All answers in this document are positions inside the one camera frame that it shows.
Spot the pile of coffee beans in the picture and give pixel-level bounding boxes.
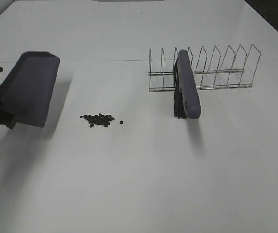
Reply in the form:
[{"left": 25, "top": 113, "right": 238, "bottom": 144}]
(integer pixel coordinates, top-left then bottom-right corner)
[{"left": 79, "top": 113, "right": 115, "bottom": 128}]

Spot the metal wire dish rack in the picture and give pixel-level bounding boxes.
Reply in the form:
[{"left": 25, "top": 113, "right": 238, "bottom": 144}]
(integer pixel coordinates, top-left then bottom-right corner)
[{"left": 147, "top": 44, "right": 262, "bottom": 92}]

